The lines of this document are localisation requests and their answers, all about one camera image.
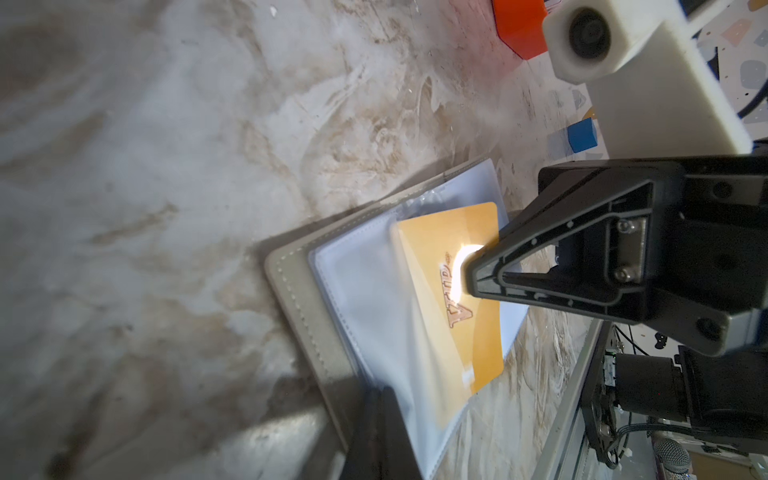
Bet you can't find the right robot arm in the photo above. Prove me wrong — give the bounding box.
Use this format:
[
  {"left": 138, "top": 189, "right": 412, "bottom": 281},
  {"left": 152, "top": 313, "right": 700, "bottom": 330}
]
[{"left": 464, "top": 154, "right": 767, "bottom": 462}]

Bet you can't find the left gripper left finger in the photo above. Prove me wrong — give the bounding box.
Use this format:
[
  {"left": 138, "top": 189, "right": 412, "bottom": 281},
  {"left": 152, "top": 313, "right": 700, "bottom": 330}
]
[{"left": 339, "top": 389, "right": 382, "bottom": 480}]

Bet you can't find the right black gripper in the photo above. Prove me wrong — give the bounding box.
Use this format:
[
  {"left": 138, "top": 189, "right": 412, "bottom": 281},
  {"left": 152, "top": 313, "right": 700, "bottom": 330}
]
[{"left": 465, "top": 157, "right": 767, "bottom": 356}]

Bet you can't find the beige leather card holder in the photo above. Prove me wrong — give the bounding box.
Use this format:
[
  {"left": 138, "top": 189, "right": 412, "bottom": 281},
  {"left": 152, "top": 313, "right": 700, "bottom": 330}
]
[{"left": 265, "top": 160, "right": 527, "bottom": 479}]

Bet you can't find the red card tray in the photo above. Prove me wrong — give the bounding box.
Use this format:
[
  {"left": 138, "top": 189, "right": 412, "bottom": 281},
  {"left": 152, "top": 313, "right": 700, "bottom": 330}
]
[{"left": 492, "top": 0, "right": 548, "bottom": 60}]

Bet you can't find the gold VIP credit card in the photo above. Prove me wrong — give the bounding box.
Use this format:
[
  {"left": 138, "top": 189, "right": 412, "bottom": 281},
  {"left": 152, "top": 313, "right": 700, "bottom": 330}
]
[{"left": 395, "top": 202, "right": 503, "bottom": 398}]

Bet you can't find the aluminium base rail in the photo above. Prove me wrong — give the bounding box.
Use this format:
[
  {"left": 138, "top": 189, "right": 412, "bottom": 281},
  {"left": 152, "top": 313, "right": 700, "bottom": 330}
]
[{"left": 532, "top": 321, "right": 614, "bottom": 479}]

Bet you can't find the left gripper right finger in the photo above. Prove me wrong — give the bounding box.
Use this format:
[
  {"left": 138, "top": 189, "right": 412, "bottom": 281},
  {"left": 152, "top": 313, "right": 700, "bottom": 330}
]
[{"left": 380, "top": 387, "right": 422, "bottom": 480}]

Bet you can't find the blue tag on table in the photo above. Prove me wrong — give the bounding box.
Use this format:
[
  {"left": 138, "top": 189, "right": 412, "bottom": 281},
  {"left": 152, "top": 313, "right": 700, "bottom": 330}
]
[{"left": 566, "top": 117, "right": 598, "bottom": 153}]

